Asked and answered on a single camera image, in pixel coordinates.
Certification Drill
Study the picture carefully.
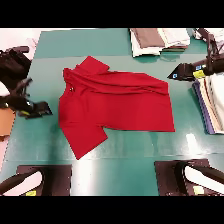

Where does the red T-shirt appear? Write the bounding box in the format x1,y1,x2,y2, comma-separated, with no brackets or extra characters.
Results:
58,55,176,161

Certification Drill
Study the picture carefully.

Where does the purple garment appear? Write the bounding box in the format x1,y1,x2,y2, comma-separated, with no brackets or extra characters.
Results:
192,79,217,135

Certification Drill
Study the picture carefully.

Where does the grey-brown garment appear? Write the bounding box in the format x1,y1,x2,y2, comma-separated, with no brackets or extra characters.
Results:
129,28,166,50

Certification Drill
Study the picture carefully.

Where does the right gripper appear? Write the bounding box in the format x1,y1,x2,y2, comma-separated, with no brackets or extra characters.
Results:
167,62,198,82

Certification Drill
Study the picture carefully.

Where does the brown garment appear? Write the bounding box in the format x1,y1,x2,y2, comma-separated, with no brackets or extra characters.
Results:
0,108,17,142

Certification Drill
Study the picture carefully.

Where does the black garment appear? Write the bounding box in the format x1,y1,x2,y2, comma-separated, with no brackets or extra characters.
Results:
0,49,33,88

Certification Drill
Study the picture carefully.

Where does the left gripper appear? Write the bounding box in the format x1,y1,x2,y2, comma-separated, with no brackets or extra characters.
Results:
24,101,54,120

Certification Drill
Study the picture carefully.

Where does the beige garment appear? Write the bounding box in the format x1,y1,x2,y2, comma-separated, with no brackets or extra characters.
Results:
198,77,224,134

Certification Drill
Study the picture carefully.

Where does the cream garment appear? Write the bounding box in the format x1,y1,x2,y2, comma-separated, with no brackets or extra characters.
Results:
157,28,191,48

